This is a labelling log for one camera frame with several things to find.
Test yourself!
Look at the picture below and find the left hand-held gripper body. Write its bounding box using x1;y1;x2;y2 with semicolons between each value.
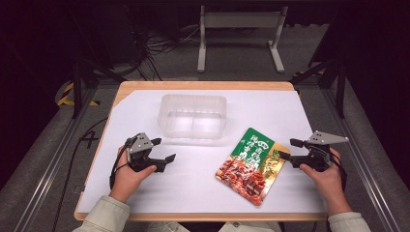
126;132;159;173

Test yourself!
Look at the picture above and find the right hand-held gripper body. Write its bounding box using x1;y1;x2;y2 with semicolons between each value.
303;130;350;173

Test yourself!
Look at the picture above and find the clear plastic container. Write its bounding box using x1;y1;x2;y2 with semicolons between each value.
157;93;227;140

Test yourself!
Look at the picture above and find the green and red snack packet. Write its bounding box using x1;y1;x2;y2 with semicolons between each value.
215;127;291;207

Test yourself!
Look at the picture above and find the person's left hand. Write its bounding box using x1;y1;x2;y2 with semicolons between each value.
108;146;159;198

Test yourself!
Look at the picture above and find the person's right hand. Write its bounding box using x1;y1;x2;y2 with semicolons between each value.
299;148;348;201

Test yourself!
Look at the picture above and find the white table mat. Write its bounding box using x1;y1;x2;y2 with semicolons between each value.
76;89;327;215

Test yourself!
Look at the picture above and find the black tripod stand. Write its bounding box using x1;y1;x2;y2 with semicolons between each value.
290;13;348;119
66;9;128;120

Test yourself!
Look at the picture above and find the yellow and black striped tape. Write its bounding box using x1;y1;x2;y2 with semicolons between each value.
57;81;100;107

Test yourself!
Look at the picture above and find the person's light clothing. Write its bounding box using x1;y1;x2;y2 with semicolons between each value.
146;220;283;232

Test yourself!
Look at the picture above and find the white metal stand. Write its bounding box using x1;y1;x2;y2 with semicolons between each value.
196;5;289;73

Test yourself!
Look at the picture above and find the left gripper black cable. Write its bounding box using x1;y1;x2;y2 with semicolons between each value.
108;137;133;190

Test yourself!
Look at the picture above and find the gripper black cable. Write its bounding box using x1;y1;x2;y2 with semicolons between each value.
108;137;133;190
329;150;349;192

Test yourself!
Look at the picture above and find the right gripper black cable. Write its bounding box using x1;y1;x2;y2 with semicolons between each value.
329;150;349;192

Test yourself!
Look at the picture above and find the aluminium floor rail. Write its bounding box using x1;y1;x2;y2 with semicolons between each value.
321;87;401;232
13;87;99;232

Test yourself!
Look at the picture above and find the black floor cable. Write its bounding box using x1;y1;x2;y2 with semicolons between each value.
51;117;109;232

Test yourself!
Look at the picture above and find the bundle of black floor cables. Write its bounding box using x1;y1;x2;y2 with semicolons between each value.
124;4;202;82

